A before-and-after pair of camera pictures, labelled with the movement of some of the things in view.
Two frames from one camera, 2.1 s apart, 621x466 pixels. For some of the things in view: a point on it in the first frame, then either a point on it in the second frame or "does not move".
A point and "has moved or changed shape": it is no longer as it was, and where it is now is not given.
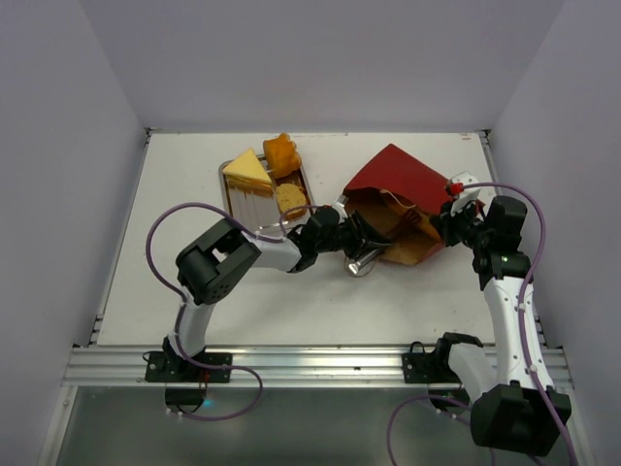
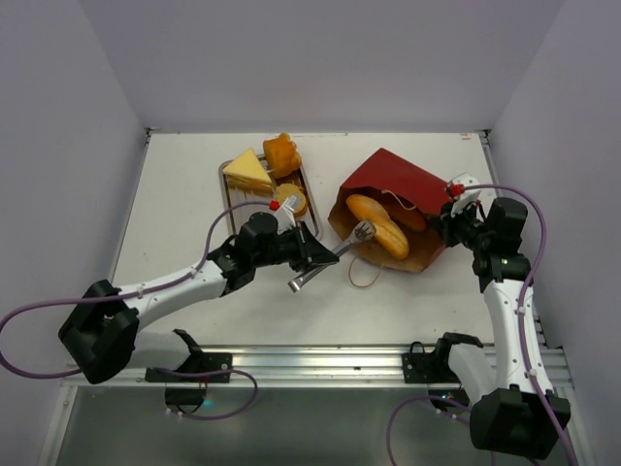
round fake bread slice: (291, 196) does not move
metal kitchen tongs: (364, 263) -> (363, 231)
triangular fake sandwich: (247, 173) does not move
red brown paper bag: (399, 198) has moved or changed shape
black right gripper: (451, 225) does not move
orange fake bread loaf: (281, 155) does not move
